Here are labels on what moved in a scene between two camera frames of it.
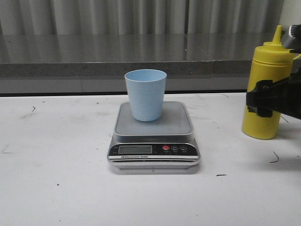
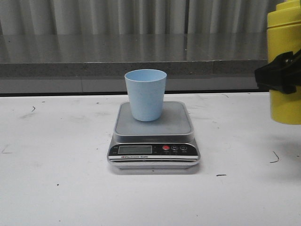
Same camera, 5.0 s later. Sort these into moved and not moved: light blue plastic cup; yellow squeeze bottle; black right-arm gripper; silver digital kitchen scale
Moved: black right-arm gripper; yellow squeeze bottle
Not moved: light blue plastic cup; silver digital kitchen scale
